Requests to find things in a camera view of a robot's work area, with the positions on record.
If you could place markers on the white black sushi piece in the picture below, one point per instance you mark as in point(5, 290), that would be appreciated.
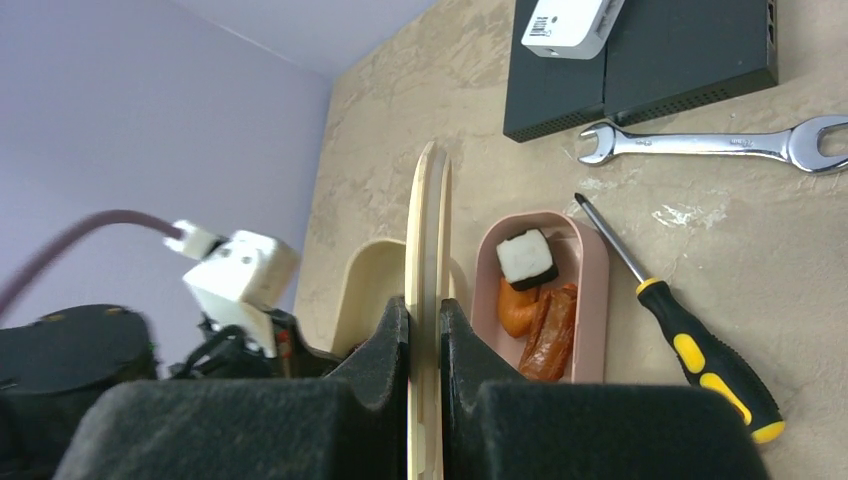
point(526, 260)

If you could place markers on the black foam block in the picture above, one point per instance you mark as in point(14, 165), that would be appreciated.
point(662, 58)

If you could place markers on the white small box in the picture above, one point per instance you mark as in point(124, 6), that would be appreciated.
point(570, 29)

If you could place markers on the beige lunch box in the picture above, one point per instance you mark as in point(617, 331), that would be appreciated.
point(377, 272)

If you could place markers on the silver wrench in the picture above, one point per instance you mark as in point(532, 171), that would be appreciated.
point(798, 146)

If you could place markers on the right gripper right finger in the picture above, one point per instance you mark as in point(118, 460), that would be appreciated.
point(498, 425)

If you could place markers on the dark red sausage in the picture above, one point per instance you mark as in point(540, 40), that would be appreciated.
point(551, 337)

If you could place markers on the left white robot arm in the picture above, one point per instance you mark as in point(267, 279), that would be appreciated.
point(55, 368)

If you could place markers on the beige lunch box lid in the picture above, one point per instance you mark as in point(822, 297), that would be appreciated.
point(426, 284)

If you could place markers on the orange fried chicken piece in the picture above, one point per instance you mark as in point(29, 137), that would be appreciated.
point(516, 310)

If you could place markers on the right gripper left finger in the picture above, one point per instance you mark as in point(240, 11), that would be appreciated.
point(350, 424)

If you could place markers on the yellow black screwdriver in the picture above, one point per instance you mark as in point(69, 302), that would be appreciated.
point(707, 361)

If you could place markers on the pink lunch box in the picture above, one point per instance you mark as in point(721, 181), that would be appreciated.
point(582, 259)

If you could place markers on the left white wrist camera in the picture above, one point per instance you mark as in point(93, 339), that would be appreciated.
point(237, 280)

